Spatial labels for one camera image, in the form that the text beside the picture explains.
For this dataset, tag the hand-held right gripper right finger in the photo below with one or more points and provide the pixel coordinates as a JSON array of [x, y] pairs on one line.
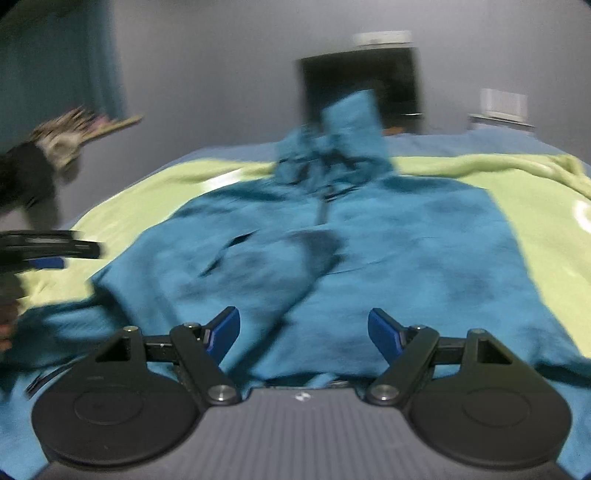
[[384, 333]]

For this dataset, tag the white wall fixture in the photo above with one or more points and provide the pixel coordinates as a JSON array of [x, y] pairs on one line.
[[382, 38]]

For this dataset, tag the white router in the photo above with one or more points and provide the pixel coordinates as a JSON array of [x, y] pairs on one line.
[[503, 102]]

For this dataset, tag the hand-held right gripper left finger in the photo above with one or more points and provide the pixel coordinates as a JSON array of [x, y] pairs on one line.
[[227, 328]]

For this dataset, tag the person's left hand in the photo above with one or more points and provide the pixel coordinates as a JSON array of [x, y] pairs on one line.
[[4, 334]]

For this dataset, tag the light green blanket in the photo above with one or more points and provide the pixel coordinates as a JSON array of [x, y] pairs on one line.
[[545, 230]]

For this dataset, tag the teal jacket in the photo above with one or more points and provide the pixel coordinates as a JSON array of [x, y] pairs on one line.
[[392, 240]]

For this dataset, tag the grey wall shelf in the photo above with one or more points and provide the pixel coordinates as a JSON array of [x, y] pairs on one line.
[[501, 122]]

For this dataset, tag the black monitor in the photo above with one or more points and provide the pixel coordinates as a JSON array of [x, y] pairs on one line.
[[397, 78]]

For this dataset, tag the teal curtain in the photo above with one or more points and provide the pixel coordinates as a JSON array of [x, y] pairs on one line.
[[55, 69]]

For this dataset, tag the blue bedsheet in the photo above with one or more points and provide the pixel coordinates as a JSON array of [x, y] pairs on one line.
[[438, 145]]

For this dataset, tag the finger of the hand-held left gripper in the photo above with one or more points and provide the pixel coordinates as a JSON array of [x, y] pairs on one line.
[[55, 247]]

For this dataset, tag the patterned cloth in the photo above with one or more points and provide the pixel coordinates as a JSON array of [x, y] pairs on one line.
[[69, 134]]

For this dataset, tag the dark cloth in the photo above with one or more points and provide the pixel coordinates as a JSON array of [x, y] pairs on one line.
[[27, 180]]

